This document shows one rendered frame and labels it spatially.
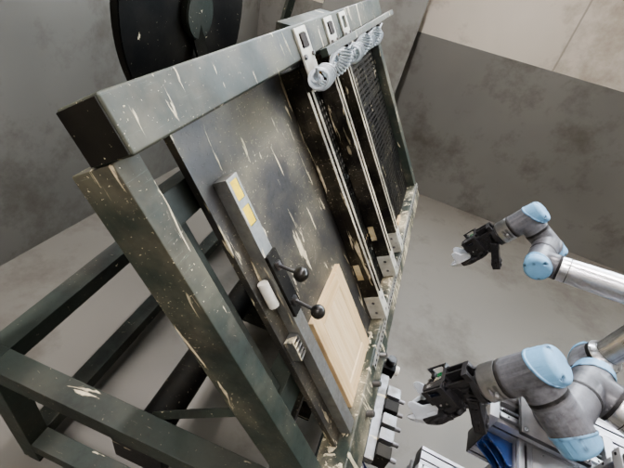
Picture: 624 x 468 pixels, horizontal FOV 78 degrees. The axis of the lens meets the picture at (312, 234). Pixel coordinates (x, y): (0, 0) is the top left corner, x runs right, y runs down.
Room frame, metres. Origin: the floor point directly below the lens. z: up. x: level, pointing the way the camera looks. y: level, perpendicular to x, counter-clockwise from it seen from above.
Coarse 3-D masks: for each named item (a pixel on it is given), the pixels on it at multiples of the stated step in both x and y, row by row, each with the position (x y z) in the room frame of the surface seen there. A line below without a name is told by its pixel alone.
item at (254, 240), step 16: (224, 176) 0.78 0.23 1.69; (224, 192) 0.74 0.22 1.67; (240, 208) 0.74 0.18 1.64; (240, 224) 0.73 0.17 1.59; (256, 224) 0.76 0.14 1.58; (256, 240) 0.73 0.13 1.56; (256, 256) 0.72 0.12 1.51; (272, 288) 0.71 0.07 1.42; (288, 320) 0.70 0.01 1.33; (304, 320) 0.73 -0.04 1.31; (304, 336) 0.70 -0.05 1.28; (320, 352) 0.73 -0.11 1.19; (320, 368) 0.69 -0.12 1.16; (320, 384) 0.68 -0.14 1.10; (336, 384) 0.71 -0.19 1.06; (336, 400) 0.68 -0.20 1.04; (336, 416) 0.66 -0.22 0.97
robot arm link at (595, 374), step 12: (588, 360) 0.56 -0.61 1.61; (600, 360) 0.56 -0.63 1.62; (576, 372) 0.52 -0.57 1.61; (588, 372) 0.52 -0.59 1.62; (600, 372) 0.52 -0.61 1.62; (612, 372) 0.53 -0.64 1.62; (588, 384) 0.49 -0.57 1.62; (600, 384) 0.49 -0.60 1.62; (612, 384) 0.50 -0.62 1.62; (600, 396) 0.47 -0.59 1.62; (612, 396) 0.48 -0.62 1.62; (612, 408) 0.46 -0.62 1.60; (612, 420) 0.45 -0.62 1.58
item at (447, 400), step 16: (432, 368) 0.55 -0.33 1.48; (448, 368) 0.52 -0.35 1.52; (464, 368) 0.50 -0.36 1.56; (432, 384) 0.50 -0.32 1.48; (448, 384) 0.49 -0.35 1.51; (464, 384) 0.48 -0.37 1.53; (432, 400) 0.48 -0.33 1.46; (448, 400) 0.47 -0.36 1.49; (464, 400) 0.48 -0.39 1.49; (480, 400) 0.46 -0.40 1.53
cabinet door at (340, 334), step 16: (336, 272) 1.05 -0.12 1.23; (336, 288) 1.01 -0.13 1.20; (320, 304) 0.88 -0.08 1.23; (336, 304) 0.96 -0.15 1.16; (352, 304) 1.06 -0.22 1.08; (320, 320) 0.83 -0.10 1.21; (336, 320) 0.92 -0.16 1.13; (352, 320) 1.01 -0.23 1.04; (320, 336) 0.79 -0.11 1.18; (336, 336) 0.87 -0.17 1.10; (352, 336) 0.96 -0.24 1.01; (336, 352) 0.83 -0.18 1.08; (352, 352) 0.91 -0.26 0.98; (336, 368) 0.78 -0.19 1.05; (352, 368) 0.87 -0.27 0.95; (352, 384) 0.82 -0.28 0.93; (352, 400) 0.77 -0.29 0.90
